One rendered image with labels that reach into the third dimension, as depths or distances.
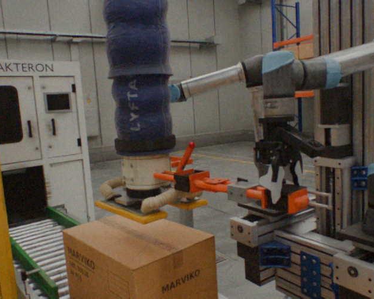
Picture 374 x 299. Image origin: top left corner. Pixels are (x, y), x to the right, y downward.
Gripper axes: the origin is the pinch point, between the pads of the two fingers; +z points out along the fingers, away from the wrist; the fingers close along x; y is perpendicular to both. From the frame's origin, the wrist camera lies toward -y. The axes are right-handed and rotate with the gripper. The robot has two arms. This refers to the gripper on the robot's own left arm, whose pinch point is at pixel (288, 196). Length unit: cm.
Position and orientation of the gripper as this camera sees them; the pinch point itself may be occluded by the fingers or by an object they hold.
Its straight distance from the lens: 92.2
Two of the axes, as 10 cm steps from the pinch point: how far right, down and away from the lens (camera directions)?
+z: 0.6, 9.9, 1.3
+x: -7.6, 1.3, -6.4
